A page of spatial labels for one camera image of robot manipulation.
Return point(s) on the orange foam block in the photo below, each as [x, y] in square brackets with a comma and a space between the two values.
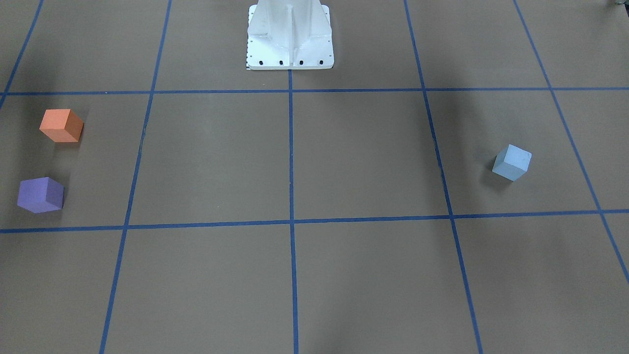
[62, 125]

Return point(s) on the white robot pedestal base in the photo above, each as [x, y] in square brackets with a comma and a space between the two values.
[289, 35]

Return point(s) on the light blue foam block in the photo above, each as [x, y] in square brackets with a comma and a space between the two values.
[512, 162]

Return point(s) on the purple foam block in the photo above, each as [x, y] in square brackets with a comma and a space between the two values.
[40, 195]

